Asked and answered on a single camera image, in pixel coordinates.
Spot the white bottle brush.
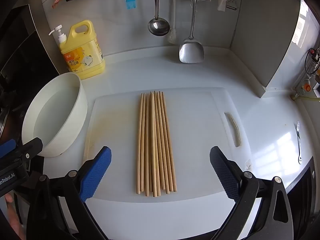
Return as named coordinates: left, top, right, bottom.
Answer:
left=166, top=0, right=178, bottom=44

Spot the gas valve with orange knob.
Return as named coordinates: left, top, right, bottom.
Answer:
left=295, top=79, right=313, bottom=95

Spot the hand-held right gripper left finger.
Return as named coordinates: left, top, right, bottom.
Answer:
left=26, top=145, right=112, bottom=240

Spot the person's left hand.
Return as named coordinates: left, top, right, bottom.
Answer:
left=4, top=195, right=26, bottom=240

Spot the small steel fork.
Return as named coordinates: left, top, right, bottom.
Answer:
left=296, top=121, right=303, bottom=165

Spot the group of wooden chopsticks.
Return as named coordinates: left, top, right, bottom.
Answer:
left=136, top=91, right=177, bottom=197

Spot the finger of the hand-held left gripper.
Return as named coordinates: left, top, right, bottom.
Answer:
left=0, top=139, right=17, bottom=159
left=15, top=137, right=43, bottom=161

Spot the yellow dish soap pump bottle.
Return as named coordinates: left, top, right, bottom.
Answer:
left=49, top=20, right=106, bottom=80

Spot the white plastic cutting board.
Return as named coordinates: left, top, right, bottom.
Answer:
left=82, top=87, right=253, bottom=202

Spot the steel ladle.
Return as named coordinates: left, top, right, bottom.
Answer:
left=147, top=0, right=170, bottom=37

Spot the yellow gas hose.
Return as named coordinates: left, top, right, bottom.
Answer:
left=291, top=94, right=320, bottom=103

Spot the steel spatula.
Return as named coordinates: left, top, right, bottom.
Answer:
left=179, top=0, right=205, bottom=63

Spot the white round bowl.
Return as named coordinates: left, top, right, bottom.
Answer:
left=21, top=72, right=88, bottom=158

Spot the grey wall device with cables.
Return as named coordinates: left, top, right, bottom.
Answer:
left=304, top=47, right=320, bottom=75

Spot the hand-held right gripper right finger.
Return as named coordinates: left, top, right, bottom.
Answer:
left=209, top=145, right=294, bottom=240

